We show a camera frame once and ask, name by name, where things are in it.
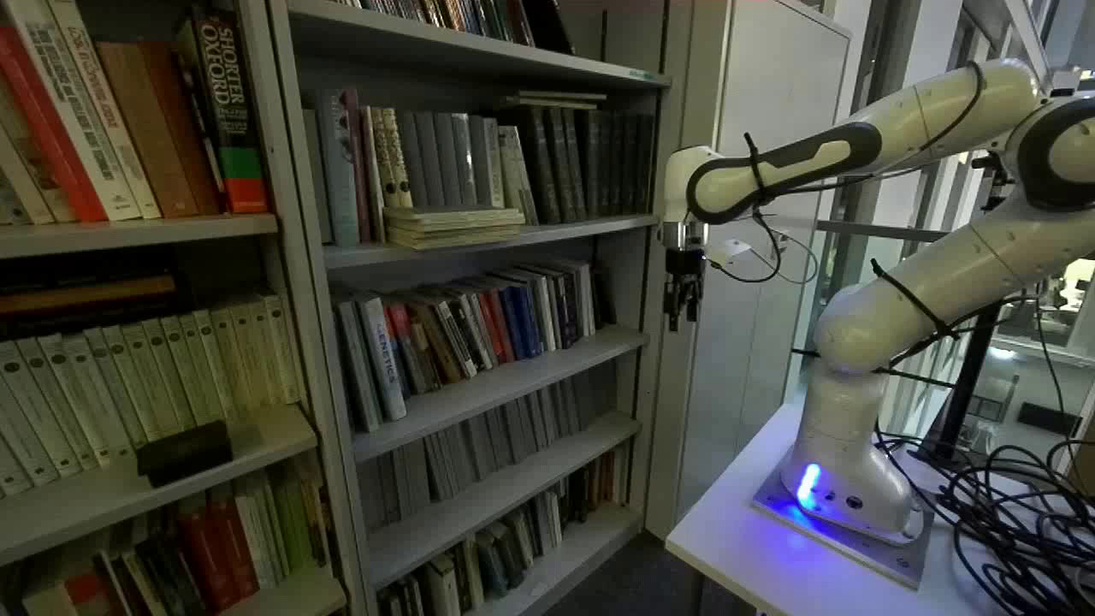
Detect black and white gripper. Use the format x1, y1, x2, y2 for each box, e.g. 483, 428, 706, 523
663, 218, 708, 332

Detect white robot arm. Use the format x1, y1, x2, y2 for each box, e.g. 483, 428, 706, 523
663, 59, 1095, 540

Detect row of grey Machine Intelligence books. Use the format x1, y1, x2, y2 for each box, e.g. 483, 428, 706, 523
304, 88, 654, 245

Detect row of colourful books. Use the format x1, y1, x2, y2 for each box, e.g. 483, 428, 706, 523
333, 260, 613, 434

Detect black box on shelf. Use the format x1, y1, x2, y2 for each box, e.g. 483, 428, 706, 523
137, 421, 232, 487

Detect row of white books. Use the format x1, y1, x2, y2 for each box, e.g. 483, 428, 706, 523
0, 293, 304, 496

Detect red and white books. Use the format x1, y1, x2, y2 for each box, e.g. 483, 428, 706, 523
5, 0, 270, 221

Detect grey middle bookshelf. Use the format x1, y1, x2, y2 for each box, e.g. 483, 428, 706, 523
270, 0, 666, 616

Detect grey bookshelf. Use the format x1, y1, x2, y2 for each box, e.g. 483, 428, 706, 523
270, 0, 666, 616
0, 0, 345, 616

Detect stack of pale journals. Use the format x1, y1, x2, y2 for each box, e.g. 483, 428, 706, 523
387, 209, 524, 250

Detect white robot table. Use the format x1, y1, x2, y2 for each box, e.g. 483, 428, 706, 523
663, 396, 1095, 616

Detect black metal stand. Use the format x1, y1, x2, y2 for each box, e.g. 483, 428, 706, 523
929, 306, 1003, 463

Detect grey left bookshelf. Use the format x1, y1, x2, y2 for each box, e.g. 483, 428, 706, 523
0, 0, 345, 616

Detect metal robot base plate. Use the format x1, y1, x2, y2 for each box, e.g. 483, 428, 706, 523
752, 463, 933, 590

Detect tangle of black cables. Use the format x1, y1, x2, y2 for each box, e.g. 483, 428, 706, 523
877, 430, 1095, 616

